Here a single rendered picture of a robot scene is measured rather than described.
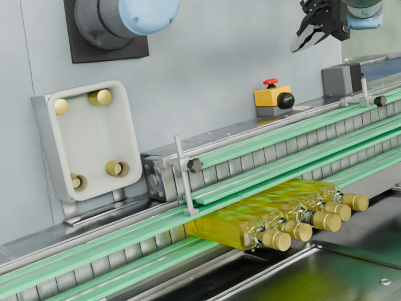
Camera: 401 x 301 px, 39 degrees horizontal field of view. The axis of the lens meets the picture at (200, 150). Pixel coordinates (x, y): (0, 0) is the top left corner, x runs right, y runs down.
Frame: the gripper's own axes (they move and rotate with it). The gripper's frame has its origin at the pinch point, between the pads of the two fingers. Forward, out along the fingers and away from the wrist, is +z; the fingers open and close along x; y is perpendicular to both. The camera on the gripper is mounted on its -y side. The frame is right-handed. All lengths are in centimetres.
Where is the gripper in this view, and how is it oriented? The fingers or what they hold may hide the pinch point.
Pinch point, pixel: (296, 50)
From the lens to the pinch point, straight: 149.9
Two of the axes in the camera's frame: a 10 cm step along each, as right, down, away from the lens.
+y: -2.5, -7.2, 6.4
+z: -5.9, 6.4, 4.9
